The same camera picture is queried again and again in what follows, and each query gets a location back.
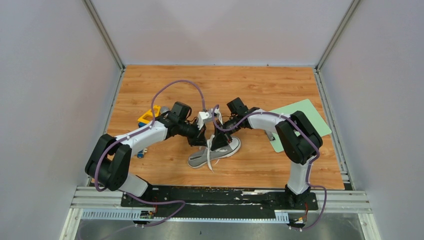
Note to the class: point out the white shoelace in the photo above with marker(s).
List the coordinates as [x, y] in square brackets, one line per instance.
[216, 154]

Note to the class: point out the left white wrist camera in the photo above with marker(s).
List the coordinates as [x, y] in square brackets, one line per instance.
[202, 118]

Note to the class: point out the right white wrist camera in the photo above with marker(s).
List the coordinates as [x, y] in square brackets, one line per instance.
[217, 114]

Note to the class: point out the yellow toy block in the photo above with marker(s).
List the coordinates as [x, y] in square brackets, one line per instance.
[148, 116]

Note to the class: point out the blue red toy car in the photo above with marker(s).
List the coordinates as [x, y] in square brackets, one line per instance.
[141, 154]

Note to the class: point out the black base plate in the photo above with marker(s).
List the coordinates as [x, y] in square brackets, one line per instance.
[226, 202]

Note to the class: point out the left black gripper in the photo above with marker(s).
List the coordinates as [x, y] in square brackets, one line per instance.
[198, 138]

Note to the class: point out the grey canvas sneaker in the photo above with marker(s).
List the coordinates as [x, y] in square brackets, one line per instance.
[198, 159]

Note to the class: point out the silver microphone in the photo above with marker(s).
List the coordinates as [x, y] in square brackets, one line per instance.
[164, 109]

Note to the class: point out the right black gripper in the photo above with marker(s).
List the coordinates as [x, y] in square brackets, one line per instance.
[221, 140]

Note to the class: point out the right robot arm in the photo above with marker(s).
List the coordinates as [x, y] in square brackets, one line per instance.
[300, 140]

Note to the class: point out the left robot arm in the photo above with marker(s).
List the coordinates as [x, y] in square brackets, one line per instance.
[109, 162]

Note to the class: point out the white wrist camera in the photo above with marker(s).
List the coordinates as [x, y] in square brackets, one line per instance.
[202, 118]
[217, 114]

